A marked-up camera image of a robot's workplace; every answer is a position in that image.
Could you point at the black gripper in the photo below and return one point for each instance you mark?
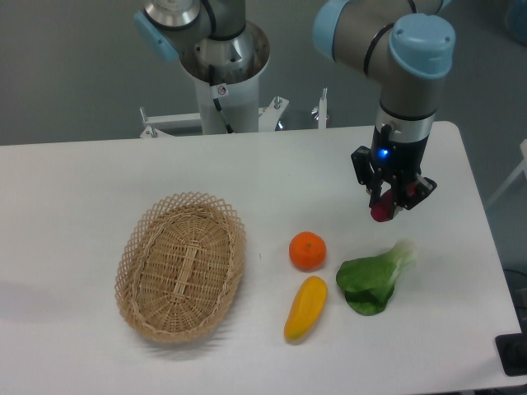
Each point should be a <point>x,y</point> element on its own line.
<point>388,164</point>

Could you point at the purple red sweet potato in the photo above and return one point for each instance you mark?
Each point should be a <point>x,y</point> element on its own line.
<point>383,209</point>

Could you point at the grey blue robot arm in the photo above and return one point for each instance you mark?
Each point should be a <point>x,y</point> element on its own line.
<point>405,46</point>

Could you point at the green bok choy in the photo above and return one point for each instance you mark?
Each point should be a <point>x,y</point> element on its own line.
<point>368,283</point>

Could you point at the orange tangerine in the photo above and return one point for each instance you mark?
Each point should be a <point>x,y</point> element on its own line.
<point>307,251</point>

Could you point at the yellow mango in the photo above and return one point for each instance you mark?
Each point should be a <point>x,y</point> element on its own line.
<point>306,308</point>

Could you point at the white furniture leg right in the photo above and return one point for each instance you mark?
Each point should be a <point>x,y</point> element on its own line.
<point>518,172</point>

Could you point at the black device at table edge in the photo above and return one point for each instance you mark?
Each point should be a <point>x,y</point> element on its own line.
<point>512,352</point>

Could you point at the oval wicker basket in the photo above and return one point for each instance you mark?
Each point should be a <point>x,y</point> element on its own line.
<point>181,268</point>

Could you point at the white metal base frame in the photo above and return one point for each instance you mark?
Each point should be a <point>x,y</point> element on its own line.
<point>268,118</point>

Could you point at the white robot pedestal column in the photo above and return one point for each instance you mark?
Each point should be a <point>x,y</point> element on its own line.
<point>226,76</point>

